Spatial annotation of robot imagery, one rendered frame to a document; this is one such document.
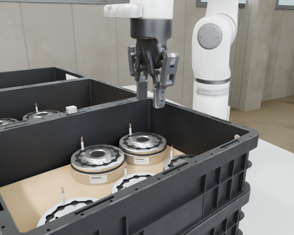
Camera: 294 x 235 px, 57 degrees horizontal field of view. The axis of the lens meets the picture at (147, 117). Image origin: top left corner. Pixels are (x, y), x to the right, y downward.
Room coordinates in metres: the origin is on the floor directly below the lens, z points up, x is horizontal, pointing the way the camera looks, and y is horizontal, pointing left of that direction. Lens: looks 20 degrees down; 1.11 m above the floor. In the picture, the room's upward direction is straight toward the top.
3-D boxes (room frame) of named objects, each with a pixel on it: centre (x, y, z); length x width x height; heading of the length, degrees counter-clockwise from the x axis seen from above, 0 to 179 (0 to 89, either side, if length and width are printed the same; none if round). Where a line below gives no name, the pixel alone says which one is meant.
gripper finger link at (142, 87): (0.54, 0.01, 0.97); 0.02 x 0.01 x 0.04; 122
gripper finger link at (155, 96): (0.48, -0.02, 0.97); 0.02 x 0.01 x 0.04; 122
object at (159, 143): (0.53, 0.01, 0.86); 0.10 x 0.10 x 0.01
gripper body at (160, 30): (0.51, -0.01, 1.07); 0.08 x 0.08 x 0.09
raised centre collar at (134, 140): (0.53, 0.01, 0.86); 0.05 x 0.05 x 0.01
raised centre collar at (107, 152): (0.47, 0.09, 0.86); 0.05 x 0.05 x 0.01
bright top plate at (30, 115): (0.70, 0.28, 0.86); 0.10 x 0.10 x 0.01
